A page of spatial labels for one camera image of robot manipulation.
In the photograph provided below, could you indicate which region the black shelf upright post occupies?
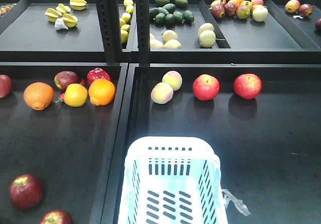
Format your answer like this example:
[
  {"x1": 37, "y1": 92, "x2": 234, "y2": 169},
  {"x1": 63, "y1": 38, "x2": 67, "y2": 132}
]
[{"x1": 95, "y1": 0, "x2": 122, "y2": 63}]

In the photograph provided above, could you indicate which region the white garlic bulb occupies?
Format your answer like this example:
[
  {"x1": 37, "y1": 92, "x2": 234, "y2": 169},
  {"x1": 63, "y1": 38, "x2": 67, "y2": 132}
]
[{"x1": 54, "y1": 18, "x2": 69, "y2": 31}]

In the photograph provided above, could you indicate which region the red apple right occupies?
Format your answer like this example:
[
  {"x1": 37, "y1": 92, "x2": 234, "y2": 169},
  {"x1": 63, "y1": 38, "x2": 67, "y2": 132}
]
[{"x1": 233, "y1": 73, "x2": 263, "y2": 100}]

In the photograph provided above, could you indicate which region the yellow apple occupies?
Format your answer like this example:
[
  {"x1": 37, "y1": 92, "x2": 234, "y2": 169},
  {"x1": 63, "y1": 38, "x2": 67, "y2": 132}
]
[{"x1": 64, "y1": 83, "x2": 88, "y2": 107}]

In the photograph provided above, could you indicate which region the clear plastic strip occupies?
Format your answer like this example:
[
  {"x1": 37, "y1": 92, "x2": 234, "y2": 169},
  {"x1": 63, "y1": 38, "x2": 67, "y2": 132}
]
[{"x1": 222, "y1": 189, "x2": 251, "y2": 216}]

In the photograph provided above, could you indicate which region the dark red apple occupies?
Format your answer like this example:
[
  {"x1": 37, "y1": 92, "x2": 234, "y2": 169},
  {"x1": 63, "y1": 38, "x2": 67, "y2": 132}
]
[
  {"x1": 54, "y1": 71, "x2": 79, "y2": 91},
  {"x1": 9, "y1": 174, "x2": 45, "y2": 210}
]

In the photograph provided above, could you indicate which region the orange fruit left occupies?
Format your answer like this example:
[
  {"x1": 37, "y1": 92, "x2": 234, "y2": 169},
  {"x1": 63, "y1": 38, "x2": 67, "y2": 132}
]
[{"x1": 24, "y1": 82, "x2": 55, "y2": 110}]

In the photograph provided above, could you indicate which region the red apple centre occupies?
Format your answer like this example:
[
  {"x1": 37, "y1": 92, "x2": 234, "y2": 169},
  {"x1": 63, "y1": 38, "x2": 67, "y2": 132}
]
[{"x1": 193, "y1": 74, "x2": 221, "y2": 101}]

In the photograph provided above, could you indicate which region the pale peach rear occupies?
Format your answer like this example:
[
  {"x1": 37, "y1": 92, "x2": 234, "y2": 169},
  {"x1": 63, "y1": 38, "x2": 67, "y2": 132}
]
[{"x1": 162, "y1": 71, "x2": 183, "y2": 91}]

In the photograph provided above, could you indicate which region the light blue plastic basket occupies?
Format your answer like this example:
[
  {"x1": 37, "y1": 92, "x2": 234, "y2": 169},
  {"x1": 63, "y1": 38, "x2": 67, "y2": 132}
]
[{"x1": 118, "y1": 136, "x2": 227, "y2": 223}]

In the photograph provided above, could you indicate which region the red apple bottom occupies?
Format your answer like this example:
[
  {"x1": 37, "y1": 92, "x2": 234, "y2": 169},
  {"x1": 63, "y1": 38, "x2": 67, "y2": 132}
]
[{"x1": 39, "y1": 209, "x2": 74, "y2": 224}]

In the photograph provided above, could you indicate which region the pale peach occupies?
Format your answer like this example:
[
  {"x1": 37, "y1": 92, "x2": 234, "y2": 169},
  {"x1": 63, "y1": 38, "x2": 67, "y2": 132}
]
[
  {"x1": 150, "y1": 82, "x2": 174, "y2": 104},
  {"x1": 162, "y1": 71, "x2": 183, "y2": 91}
]

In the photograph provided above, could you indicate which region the orange fruit right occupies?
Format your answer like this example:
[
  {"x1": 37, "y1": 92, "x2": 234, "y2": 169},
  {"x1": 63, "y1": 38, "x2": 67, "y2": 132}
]
[{"x1": 88, "y1": 78, "x2": 116, "y2": 106}]

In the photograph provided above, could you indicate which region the pale peach front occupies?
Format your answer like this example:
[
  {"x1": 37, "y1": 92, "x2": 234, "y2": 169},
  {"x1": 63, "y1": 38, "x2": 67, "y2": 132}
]
[{"x1": 150, "y1": 82, "x2": 174, "y2": 104}]

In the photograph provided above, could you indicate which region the red bell pepper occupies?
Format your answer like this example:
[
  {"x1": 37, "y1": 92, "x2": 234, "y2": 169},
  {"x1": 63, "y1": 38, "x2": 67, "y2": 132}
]
[{"x1": 87, "y1": 67, "x2": 111, "y2": 85}]

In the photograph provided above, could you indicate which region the orange fruit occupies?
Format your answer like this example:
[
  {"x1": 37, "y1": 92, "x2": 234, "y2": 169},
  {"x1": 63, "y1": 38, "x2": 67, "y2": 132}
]
[
  {"x1": 88, "y1": 78, "x2": 116, "y2": 106},
  {"x1": 24, "y1": 82, "x2": 55, "y2": 110}
]

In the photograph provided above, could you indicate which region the dark red apple front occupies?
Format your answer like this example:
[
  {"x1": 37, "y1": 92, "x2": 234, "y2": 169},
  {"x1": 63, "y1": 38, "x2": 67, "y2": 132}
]
[{"x1": 9, "y1": 174, "x2": 45, "y2": 210}]

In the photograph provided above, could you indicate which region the black upper fruit tray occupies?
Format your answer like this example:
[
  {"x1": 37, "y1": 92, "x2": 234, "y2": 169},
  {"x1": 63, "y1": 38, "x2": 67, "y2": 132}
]
[{"x1": 131, "y1": 0, "x2": 320, "y2": 65}]

